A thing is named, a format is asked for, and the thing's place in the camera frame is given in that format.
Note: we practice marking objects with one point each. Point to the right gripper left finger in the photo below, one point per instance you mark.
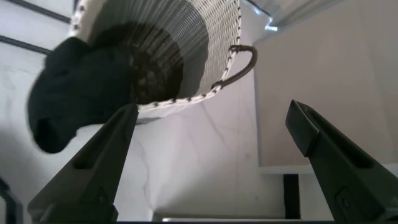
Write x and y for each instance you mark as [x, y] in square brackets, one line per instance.
[90, 177]

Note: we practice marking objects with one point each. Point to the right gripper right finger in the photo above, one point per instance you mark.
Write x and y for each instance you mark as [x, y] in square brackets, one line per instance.
[357, 180]

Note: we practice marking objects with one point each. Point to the black garment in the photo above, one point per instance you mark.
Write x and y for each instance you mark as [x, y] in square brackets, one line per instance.
[77, 87]

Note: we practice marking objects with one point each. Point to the white laundry basket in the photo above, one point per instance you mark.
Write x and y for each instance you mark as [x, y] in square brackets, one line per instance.
[217, 37]

